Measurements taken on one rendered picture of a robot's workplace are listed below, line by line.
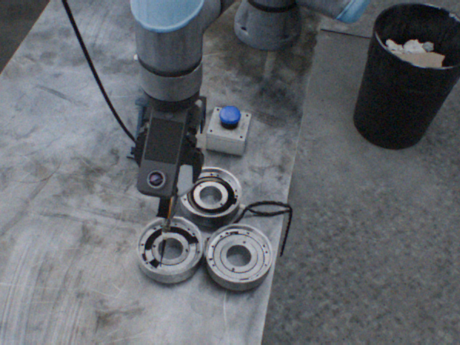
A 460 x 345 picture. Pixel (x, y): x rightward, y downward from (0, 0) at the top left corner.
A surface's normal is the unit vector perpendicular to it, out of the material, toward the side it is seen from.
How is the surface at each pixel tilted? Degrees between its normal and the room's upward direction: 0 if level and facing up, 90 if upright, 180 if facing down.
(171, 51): 90
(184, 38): 90
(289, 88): 0
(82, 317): 0
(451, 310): 0
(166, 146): 32
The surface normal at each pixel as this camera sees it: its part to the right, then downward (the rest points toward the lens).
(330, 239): 0.07, -0.62
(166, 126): -0.04, -0.11
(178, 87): 0.26, 0.76
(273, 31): 0.07, 0.56
